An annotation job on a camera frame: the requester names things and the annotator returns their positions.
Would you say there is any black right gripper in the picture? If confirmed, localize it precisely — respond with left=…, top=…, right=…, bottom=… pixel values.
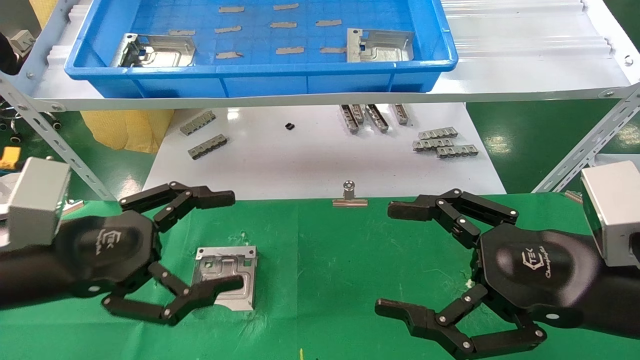
left=374, top=188, right=601, bottom=360

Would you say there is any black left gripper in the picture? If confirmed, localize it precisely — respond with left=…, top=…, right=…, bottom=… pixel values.
left=55, top=181, right=246, bottom=327

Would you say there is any stamped sheet metal part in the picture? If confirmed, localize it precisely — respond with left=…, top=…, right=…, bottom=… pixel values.
left=346, top=28, right=415, bottom=64
left=110, top=33, right=197, bottom=68
left=191, top=245, right=258, bottom=312

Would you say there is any green cloth mat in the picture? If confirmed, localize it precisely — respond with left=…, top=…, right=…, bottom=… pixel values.
left=0, top=192, right=640, bottom=360

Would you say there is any yellow foam bag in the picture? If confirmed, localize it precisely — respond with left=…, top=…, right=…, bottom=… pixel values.
left=80, top=109, right=175, bottom=155

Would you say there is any blue plastic tray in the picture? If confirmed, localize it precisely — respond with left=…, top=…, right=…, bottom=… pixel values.
left=64, top=0, right=459, bottom=99

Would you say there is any perforated metal angle brace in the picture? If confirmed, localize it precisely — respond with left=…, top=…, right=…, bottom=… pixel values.
left=0, top=76, right=117, bottom=202
left=531, top=82, right=640, bottom=194

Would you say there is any white metal shelf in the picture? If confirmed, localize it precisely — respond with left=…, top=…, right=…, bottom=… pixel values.
left=0, top=0, right=640, bottom=112

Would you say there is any wheeled office chair base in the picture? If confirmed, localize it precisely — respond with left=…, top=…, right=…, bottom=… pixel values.
left=0, top=97, right=63, bottom=146

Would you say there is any white corrugated plastic sheet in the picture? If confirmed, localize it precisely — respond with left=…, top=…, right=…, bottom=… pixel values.
left=46, top=0, right=615, bottom=66

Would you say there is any small grey box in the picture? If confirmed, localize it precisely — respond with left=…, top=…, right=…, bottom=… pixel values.
left=9, top=29, right=37, bottom=55

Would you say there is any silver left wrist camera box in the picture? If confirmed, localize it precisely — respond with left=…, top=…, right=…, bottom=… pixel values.
left=7, top=156, right=72, bottom=251

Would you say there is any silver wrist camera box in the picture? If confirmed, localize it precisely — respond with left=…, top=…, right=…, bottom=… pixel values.
left=7, top=156, right=72, bottom=251
left=580, top=160, right=640, bottom=269

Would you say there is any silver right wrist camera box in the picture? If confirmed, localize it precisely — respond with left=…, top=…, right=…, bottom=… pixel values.
left=580, top=160, right=640, bottom=269

